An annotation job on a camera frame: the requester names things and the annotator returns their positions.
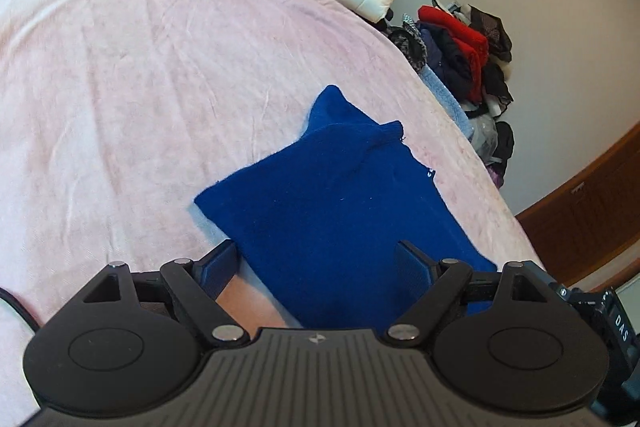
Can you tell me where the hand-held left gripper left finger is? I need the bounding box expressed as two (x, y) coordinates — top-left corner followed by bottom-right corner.
(80, 239), (251, 349)

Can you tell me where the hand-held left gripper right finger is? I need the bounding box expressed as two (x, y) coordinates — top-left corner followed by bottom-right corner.
(387, 241), (557, 350)

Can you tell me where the blue knit garment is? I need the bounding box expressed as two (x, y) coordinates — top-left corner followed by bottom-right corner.
(194, 84), (499, 333)

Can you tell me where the wooden cabinet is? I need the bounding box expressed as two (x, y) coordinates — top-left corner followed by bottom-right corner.
(515, 122), (640, 289)

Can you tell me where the clear plastic bag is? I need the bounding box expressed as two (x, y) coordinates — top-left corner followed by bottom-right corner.
(470, 113), (501, 158)

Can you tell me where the light blue fleece cloth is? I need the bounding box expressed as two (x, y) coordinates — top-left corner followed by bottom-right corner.
(417, 66), (474, 140)

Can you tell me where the pink bed sheet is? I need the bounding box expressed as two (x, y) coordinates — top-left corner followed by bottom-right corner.
(0, 0), (547, 427)

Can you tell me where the navy garment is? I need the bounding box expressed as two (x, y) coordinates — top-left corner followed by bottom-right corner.
(417, 22), (474, 94)

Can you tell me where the black and white fuzzy garment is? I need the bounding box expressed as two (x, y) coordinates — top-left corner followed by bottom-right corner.
(387, 19), (427, 68)

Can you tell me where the red knit garment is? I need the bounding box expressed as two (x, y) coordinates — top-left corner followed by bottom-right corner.
(417, 5), (489, 104)

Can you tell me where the black sheer garment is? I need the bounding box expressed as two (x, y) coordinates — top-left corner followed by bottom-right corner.
(469, 5), (514, 64)

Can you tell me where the black cable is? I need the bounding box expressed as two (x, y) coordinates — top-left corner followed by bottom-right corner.
(0, 287), (44, 331)

